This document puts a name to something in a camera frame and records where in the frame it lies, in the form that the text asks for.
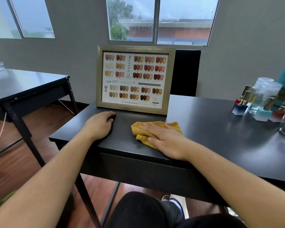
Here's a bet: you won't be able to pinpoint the person's left forearm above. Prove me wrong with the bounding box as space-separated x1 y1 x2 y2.
0 130 98 228

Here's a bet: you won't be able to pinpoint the blue gradient nail polish bottle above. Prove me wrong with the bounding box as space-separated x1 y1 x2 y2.
232 90 252 116

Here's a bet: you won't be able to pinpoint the brown nail polish bottle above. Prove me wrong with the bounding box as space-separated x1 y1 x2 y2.
269 96 285 123

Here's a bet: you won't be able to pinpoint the person's right hand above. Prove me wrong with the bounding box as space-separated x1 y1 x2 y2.
139 122 196 162

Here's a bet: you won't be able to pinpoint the white and blue slipper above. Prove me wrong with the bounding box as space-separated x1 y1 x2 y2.
161 194 190 220

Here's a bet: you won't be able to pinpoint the person's right forearm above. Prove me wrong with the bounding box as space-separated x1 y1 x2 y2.
182 143 285 228

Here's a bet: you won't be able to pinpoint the person's black shorts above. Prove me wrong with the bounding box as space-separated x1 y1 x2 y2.
104 191 248 228

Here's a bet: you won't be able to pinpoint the yellow cleaning cloth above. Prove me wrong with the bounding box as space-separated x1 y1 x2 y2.
131 121 183 150

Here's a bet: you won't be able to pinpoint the teal nail polish bottle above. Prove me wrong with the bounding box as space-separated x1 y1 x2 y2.
253 96 276 122

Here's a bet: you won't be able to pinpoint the framed nail colour chart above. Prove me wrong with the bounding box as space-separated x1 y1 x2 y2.
96 45 176 116

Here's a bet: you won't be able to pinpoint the black work desk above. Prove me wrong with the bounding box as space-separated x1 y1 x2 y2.
49 94 285 228

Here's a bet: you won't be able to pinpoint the green cloth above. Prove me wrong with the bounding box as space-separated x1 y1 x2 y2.
0 191 17 213

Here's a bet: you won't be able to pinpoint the red nail polish bottle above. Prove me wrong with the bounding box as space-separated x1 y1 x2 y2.
232 85 252 110

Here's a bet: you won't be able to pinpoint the sliding glass window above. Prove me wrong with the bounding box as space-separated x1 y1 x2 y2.
106 0 220 47
0 0 56 40

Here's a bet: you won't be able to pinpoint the black side table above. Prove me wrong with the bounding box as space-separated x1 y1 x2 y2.
0 68 79 168

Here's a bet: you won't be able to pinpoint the clear plastic jar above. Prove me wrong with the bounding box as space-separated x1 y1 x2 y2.
248 77 283 116

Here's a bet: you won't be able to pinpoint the black chair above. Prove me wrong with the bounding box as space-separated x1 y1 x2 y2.
170 49 201 97

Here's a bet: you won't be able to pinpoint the person's left hand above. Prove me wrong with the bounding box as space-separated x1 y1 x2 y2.
82 111 116 142

